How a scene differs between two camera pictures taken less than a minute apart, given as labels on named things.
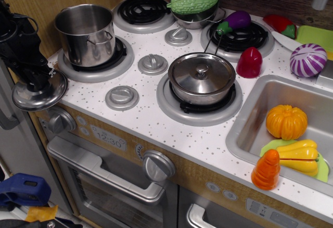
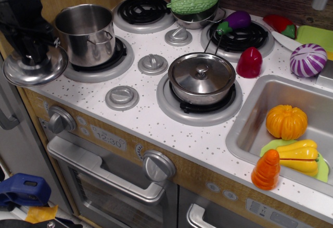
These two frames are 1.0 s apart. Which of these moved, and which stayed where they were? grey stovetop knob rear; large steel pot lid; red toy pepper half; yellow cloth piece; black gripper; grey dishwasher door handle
Moved: large steel pot lid; black gripper
Stayed: grey dishwasher door handle; red toy pepper half; yellow cloth piece; grey stovetop knob rear
